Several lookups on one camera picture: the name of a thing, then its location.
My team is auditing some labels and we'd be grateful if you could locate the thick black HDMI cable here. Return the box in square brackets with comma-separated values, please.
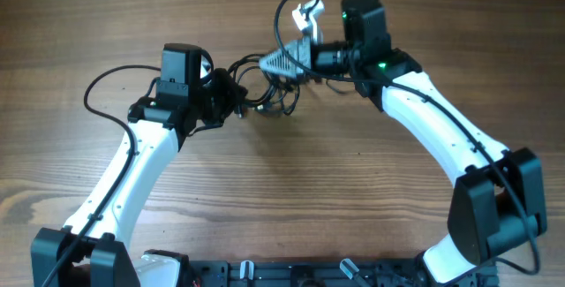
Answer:
[227, 53, 305, 117]

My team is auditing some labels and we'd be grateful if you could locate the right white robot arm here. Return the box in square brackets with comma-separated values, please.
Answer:
[259, 0, 547, 286]

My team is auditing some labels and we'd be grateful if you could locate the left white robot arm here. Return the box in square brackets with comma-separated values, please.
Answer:
[31, 43, 246, 286]

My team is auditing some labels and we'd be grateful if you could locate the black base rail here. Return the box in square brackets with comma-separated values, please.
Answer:
[179, 258, 438, 287]

